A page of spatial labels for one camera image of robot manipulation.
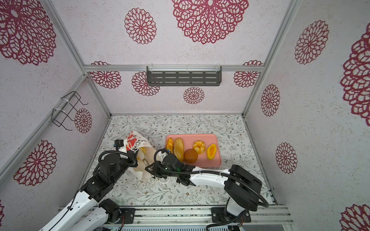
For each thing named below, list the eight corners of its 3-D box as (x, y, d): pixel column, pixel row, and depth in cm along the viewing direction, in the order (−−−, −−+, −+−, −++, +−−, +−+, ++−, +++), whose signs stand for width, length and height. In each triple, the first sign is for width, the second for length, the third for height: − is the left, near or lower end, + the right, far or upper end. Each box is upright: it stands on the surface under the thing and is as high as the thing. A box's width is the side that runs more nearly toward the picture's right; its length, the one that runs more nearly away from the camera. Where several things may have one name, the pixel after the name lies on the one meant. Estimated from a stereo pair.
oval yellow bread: (207, 160, 96) (207, 157, 93) (205, 146, 103) (206, 143, 100) (217, 160, 96) (218, 157, 93) (215, 146, 103) (215, 143, 100)
